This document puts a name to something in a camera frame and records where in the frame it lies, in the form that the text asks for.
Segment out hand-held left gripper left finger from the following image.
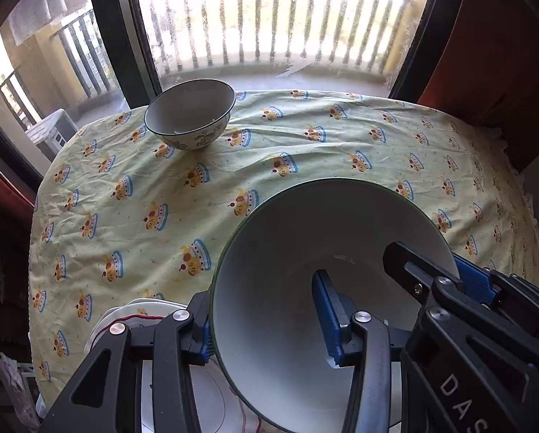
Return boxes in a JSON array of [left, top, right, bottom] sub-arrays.
[[47, 290, 215, 433]]

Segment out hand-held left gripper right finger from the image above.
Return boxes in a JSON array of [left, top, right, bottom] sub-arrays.
[[311, 269, 411, 433]]

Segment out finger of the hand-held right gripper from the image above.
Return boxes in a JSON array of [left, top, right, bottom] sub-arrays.
[[451, 254, 505, 306], [382, 240, 465, 308]]

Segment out red flower plate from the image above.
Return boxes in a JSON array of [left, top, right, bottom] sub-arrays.
[[99, 306, 272, 433]]

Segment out grey leaf print bowl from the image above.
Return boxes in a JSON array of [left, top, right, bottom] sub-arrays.
[[210, 179, 460, 433]]

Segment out grey flower print bowl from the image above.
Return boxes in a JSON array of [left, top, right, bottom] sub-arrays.
[[144, 79, 236, 152]]

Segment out yellow cake print tablecloth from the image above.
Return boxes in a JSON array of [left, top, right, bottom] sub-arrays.
[[28, 89, 539, 416]]

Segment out white crumpled cloth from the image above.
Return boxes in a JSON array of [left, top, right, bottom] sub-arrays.
[[0, 352, 40, 431]]

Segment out reddish wooden cabinet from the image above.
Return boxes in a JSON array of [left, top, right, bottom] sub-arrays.
[[416, 0, 539, 174]]

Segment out outdoor air conditioner unit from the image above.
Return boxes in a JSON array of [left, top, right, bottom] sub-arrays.
[[26, 108, 79, 162]]

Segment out balcony railing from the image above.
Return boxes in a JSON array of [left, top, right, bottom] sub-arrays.
[[0, 0, 414, 113]]

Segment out hanging white cloth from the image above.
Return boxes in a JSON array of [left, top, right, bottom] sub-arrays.
[[8, 0, 88, 47]]

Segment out dark window frame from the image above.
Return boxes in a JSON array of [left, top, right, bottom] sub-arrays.
[[85, 0, 164, 111]]

